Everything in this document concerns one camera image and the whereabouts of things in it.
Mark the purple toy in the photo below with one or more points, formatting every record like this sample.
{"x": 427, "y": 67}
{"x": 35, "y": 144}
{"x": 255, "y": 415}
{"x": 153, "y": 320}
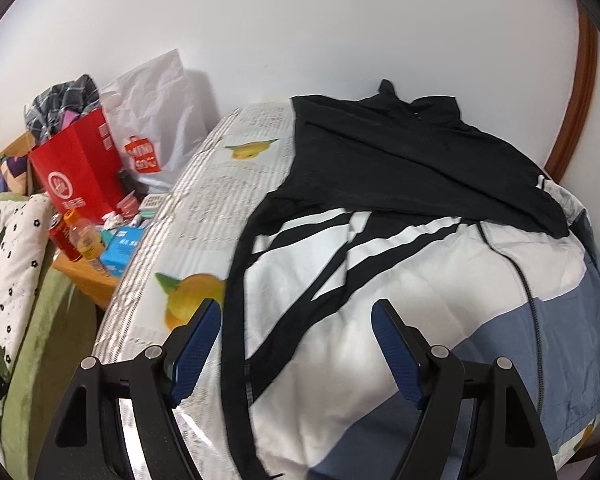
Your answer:
{"x": 15, "y": 167}

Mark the white floral quilt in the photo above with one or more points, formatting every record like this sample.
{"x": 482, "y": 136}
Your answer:
{"x": 10, "y": 260}

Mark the grey plaid cloth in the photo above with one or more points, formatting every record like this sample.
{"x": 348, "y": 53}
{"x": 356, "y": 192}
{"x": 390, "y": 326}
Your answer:
{"x": 60, "y": 97}

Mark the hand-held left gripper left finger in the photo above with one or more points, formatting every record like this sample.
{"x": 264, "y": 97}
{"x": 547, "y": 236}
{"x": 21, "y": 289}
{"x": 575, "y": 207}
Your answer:
{"x": 197, "y": 350}

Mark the orange drink bottle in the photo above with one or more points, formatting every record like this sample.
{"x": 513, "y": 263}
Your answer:
{"x": 85, "y": 240}

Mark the black white blue jacket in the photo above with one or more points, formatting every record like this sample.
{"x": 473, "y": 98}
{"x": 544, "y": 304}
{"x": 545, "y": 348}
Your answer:
{"x": 420, "y": 170}

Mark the wooden nightstand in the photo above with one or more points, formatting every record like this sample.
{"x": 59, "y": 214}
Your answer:
{"x": 87, "y": 285}

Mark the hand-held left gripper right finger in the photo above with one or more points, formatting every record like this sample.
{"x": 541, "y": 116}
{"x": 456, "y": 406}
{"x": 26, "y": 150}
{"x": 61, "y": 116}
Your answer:
{"x": 395, "y": 355}

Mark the white plastic bag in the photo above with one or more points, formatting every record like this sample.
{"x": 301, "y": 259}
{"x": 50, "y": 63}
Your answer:
{"x": 165, "y": 105}

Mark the pink container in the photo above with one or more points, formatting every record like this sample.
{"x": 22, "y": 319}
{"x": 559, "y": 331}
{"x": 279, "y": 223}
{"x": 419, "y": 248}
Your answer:
{"x": 128, "y": 205}

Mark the red paper bag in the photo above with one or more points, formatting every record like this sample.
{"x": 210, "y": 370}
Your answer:
{"x": 80, "y": 165}

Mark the red drink can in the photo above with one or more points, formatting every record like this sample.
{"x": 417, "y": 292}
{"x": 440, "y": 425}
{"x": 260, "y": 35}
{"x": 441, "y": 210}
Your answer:
{"x": 62, "y": 241}

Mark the green blanket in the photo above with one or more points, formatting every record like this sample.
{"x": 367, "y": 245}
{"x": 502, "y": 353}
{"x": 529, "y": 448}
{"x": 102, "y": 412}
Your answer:
{"x": 45, "y": 350}

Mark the brown wooden door frame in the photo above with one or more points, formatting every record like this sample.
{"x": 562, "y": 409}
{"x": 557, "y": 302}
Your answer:
{"x": 580, "y": 95}

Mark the blue tissue box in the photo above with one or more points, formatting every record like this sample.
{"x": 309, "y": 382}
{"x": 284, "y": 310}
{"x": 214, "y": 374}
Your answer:
{"x": 120, "y": 252}

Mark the fruit print bed sheet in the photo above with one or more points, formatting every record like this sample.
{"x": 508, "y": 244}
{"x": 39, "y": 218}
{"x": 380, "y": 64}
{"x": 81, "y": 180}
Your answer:
{"x": 205, "y": 200}

